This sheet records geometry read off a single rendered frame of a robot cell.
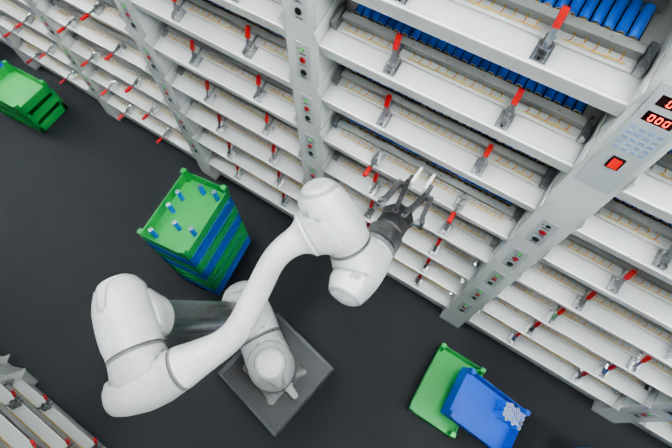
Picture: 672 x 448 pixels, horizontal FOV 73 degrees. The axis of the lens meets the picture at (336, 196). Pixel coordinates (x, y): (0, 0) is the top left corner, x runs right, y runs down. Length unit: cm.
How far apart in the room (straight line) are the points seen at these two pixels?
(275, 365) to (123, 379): 59
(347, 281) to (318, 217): 16
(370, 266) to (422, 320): 119
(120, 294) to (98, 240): 134
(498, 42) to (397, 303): 150
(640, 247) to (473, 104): 50
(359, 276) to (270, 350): 69
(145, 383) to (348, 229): 55
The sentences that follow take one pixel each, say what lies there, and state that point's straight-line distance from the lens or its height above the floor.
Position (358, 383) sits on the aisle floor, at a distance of 208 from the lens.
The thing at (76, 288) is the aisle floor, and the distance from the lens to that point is 246.
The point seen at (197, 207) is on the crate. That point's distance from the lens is 184.
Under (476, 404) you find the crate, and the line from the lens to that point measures 208.
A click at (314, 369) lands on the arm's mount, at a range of 186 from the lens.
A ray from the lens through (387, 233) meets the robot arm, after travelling 105.
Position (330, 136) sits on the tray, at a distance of 139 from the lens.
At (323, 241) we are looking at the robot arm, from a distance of 92.
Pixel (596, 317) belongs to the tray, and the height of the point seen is 74.
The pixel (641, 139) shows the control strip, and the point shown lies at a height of 144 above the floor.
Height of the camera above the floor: 207
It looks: 63 degrees down
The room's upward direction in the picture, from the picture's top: straight up
